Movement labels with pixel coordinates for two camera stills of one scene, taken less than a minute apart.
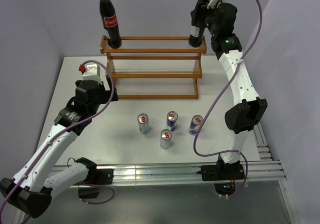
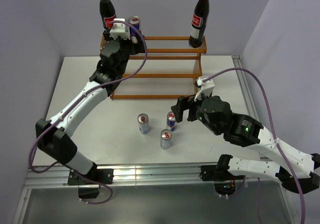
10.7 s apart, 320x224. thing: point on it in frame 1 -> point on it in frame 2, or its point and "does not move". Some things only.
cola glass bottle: (198, 16) does not move
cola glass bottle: (108, 13) does not move
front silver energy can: (165, 138) does not move
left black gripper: (106, 93) -> (136, 48)
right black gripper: (216, 7) -> (183, 103)
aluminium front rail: (255, 171) does not move
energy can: (172, 117) does not move
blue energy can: (195, 123) -> (135, 21)
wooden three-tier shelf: (155, 67) does not move
